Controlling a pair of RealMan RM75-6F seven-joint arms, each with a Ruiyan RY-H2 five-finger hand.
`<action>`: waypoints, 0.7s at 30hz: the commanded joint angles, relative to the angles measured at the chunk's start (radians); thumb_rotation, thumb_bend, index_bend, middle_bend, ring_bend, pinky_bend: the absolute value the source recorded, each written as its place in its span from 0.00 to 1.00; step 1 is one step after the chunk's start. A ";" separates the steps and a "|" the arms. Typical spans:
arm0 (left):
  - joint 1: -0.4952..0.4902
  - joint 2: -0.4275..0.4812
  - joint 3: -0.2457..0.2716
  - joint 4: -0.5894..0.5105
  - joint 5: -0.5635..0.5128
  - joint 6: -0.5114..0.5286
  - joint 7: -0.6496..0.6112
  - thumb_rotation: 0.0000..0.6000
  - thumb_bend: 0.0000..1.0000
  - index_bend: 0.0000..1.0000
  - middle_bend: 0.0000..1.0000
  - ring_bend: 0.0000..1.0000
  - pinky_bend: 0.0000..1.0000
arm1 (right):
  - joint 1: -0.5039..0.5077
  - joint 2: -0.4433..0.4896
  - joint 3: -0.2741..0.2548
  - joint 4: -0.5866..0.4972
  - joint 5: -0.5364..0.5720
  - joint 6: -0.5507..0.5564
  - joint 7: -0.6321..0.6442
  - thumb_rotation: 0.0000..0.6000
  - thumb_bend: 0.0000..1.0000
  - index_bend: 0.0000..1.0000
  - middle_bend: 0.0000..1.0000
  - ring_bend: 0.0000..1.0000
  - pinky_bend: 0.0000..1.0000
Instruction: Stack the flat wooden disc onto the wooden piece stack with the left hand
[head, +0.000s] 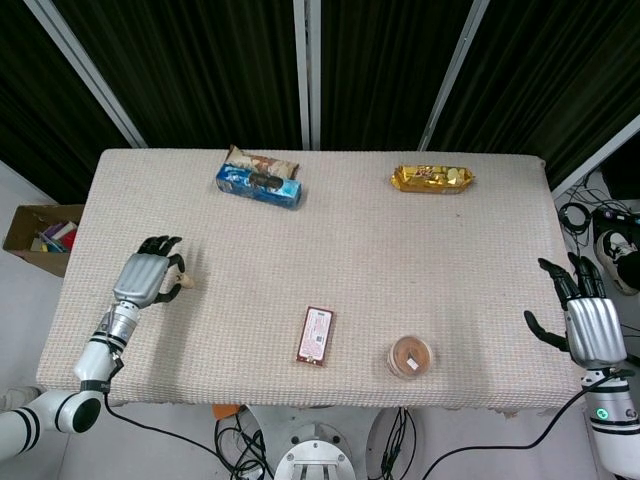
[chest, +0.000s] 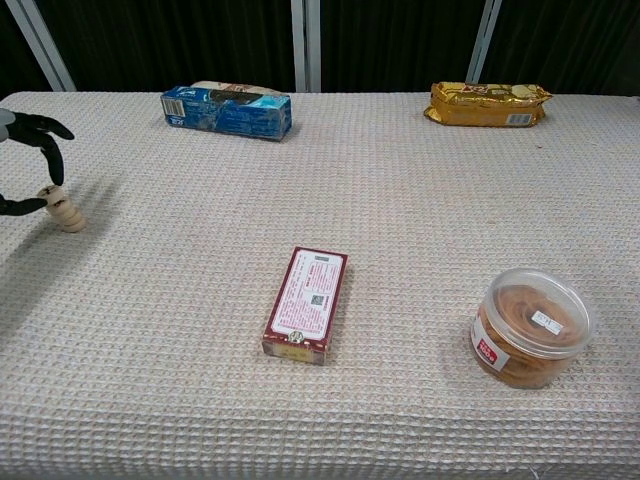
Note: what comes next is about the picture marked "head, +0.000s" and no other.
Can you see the white metal frame post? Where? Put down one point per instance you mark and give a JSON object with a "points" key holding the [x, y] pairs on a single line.
{"points": [[85, 70], [450, 80], [595, 157], [307, 75]]}

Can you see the plain white sneaker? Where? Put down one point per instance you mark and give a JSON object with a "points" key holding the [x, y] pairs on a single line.
{"points": [[15, 397]]}

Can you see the blue cookie box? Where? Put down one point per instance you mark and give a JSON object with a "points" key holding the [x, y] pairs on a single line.
{"points": [[260, 189]]}

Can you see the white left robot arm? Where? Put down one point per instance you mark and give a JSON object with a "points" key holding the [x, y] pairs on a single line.
{"points": [[92, 355]]}

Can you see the beige waffle-weave tablecloth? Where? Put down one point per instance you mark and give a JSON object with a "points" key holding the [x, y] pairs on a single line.
{"points": [[375, 250]]}

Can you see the clear plastic cookie tub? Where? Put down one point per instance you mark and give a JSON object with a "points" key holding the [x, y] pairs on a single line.
{"points": [[410, 356]]}

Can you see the orange tag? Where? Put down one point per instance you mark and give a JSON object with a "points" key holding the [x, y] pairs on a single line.
{"points": [[225, 411]]}

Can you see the round white robot base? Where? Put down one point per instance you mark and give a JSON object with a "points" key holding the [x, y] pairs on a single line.
{"points": [[315, 452]]}

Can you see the gold foil snack packet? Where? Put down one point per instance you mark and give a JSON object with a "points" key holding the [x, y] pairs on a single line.
{"points": [[430, 179]]}

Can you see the white and black sneaker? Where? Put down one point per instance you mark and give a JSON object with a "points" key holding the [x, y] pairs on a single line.
{"points": [[612, 250]]}

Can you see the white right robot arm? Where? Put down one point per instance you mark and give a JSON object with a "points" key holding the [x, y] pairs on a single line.
{"points": [[612, 425]]}

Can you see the purple booklet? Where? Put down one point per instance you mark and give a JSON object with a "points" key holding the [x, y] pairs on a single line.
{"points": [[56, 231]]}

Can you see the dark green curtain panel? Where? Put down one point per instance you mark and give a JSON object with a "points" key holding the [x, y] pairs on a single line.
{"points": [[200, 65], [560, 65], [385, 65], [40, 100]]}

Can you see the silver and black right robot hand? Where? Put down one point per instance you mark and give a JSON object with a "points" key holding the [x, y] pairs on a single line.
{"points": [[595, 330]]}

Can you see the silver and black left robot hand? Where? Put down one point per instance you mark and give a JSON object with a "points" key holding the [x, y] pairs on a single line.
{"points": [[140, 277]]}

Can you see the brown cardboard box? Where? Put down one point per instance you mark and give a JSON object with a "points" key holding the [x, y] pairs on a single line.
{"points": [[20, 235]]}

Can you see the brown and white snack packet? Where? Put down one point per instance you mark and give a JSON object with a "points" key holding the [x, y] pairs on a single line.
{"points": [[255, 161]]}

